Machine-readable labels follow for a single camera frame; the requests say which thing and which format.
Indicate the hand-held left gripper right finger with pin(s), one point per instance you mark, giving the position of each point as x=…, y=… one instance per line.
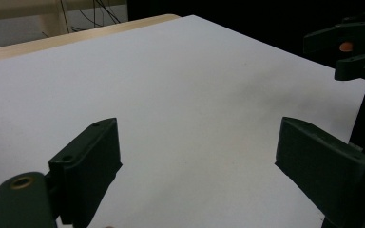
x=323, y=167

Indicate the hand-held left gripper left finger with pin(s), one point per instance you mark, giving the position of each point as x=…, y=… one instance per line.
x=88, y=164

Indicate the beige table with leg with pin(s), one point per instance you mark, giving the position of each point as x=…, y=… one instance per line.
x=19, y=22

